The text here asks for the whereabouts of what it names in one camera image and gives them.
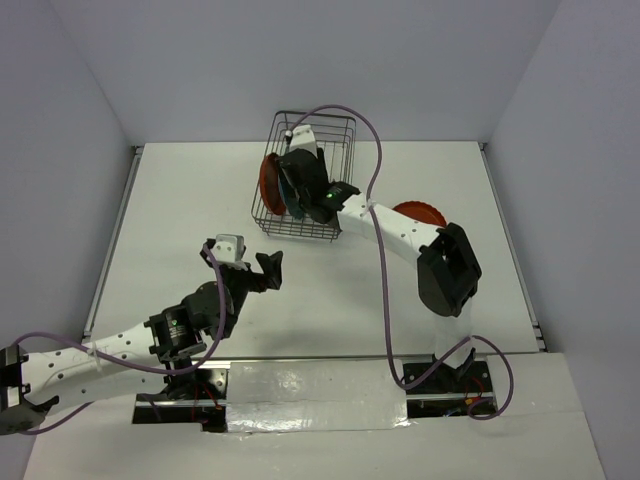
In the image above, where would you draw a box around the small orange scalloped plate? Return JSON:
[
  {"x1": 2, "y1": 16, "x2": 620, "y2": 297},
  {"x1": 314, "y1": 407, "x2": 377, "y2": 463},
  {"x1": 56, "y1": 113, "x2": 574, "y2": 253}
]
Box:
[{"x1": 393, "y1": 201, "x2": 447, "y2": 228}]

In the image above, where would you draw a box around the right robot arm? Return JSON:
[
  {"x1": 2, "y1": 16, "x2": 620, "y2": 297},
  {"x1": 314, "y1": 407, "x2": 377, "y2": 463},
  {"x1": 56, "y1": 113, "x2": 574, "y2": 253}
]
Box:
[{"x1": 277, "y1": 148, "x2": 482, "y2": 391}]

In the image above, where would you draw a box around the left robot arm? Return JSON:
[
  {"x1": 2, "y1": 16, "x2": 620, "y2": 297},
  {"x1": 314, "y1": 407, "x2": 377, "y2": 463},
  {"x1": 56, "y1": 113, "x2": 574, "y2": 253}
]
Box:
[{"x1": 1, "y1": 250, "x2": 283, "y2": 435}]

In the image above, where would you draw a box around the teal embossed plate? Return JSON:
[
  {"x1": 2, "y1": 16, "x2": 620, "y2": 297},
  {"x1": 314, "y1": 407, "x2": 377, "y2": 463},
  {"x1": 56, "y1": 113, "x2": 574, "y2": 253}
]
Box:
[{"x1": 278, "y1": 168, "x2": 305, "y2": 220}]

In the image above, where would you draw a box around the red plate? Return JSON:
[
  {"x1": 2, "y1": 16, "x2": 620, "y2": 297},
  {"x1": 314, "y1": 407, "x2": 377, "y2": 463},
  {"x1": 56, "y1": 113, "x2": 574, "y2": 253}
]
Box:
[{"x1": 259, "y1": 153, "x2": 286, "y2": 216}]

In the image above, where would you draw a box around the silver foil cover panel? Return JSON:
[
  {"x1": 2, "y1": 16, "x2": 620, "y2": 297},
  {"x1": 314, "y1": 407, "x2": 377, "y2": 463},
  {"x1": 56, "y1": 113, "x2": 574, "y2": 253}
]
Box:
[{"x1": 226, "y1": 360, "x2": 409, "y2": 433}]

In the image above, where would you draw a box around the wire dish rack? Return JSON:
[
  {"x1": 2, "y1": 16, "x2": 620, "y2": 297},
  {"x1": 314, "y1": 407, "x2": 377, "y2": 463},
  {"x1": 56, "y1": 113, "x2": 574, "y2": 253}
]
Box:
[{"x1": 251, "y1": 110, "x2": 356, "y2": 241}]

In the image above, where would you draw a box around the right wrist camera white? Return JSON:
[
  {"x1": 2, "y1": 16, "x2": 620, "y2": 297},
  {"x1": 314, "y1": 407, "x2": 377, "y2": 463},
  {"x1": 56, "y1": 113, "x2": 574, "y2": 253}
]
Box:
[{"x1": 284, "y1": 124, "x2": 318, "y2": 157}]

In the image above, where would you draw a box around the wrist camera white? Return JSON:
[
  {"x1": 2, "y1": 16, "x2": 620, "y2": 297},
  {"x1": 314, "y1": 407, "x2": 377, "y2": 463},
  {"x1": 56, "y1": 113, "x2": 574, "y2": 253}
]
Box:
[
  {"x1": 200, "y1": 234, "x2": 248, "y2": 270},
  {"x1": 284, "y1": 124, "x2": 318, "y2": 157}
]

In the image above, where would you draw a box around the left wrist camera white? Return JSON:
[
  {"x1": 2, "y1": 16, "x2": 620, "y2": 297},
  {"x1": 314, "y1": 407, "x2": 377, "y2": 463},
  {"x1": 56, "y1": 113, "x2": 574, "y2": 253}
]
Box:
[{"x1": 200, "y1": 234, "x2": 248, "y2": 270}]

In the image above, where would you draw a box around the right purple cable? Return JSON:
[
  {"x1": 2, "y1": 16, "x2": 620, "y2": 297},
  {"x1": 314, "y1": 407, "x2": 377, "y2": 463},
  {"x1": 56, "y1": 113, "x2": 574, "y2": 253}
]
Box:
[{"x1": 287, "y1": 103, "x2": 516, "y2": 419}]

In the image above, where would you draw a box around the purple cable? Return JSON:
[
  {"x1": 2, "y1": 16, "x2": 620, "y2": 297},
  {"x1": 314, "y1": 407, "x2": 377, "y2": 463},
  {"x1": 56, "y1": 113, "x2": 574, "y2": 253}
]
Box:
[
  {"x1": 12, "y1": 244, "x2": 229, "y2": 435},
  {"x1": 287, "y1": 103, "x2": 516, "y2": 419}
]

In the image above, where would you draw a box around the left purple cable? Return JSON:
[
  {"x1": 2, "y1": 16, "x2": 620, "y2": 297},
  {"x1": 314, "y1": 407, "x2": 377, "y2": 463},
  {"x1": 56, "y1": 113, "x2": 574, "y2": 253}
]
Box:
[{"x1": 12, "y1": 244, "x2": 229, "y2": 435}]

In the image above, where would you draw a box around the black mounting rail base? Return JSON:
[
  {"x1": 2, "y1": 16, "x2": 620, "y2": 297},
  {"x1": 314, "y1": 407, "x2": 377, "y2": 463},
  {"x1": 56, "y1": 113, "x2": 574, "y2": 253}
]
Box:
[{"x1": 133, "y1": 358, "x2": 498, "y2": 434}]

